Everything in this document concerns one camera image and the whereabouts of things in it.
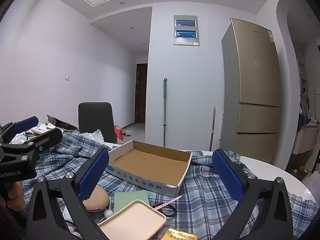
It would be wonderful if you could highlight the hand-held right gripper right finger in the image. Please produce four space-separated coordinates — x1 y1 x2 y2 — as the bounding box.
211 148 294 240

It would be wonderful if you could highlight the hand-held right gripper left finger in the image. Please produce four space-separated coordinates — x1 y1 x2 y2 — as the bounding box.
26 147 110 240

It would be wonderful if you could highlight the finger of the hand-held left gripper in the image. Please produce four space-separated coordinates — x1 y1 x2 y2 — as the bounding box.
0 116 39 144
10 127 63 167

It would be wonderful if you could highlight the beige round powder puff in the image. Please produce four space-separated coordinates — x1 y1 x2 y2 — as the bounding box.
82 185 110 212

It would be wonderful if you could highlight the green felt cloth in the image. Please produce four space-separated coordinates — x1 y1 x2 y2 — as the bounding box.
114 190 150 214

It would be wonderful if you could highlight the beige phone case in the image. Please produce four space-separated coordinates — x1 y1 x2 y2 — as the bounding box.
97 199 167 240

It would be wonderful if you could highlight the cardboard box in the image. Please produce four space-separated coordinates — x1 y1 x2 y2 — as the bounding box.
105 140 193 198

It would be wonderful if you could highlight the gold foil packet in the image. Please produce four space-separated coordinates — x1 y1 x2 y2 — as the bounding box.
159 228 199 240

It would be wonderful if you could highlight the person's left hand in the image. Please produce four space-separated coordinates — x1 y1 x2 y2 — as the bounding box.
0 181 26 212

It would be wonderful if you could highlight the small white carton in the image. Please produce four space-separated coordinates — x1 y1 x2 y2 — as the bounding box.
31 123 54 134

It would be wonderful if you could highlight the blue plaid cloth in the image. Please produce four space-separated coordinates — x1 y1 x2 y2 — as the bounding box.
21 130 319 240

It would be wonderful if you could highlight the clear plastic bag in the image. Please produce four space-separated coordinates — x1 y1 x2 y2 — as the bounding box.
80 129 105 145

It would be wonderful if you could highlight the red bag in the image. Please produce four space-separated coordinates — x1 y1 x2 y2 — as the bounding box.
114 126 125 140

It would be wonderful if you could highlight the black chair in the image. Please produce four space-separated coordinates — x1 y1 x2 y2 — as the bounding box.
78 102 117 144

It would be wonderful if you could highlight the pink pen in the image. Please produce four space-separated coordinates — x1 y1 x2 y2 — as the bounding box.
152 195 183 209

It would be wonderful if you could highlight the white cabinet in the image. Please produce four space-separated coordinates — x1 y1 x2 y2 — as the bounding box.
292 124 320 173

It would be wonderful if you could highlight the dark wooden door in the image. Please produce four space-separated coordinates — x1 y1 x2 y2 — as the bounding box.
134 63 148 124

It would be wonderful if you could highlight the gold refrigerator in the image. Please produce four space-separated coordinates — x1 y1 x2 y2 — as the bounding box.
220 18 283 164

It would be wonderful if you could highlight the grey electrical panel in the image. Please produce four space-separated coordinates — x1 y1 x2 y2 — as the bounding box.
173 15 200 47

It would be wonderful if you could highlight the white cable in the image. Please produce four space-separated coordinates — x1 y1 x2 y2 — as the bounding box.
64 200 115 240

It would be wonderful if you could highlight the red mop handle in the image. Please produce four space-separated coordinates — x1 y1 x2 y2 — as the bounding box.
209 107 216 152

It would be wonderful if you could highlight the black hair tie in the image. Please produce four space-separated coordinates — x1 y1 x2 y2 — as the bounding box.
156 204 176 218

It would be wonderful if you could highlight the grey mop handle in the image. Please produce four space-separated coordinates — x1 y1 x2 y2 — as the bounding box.
162 78 168 147

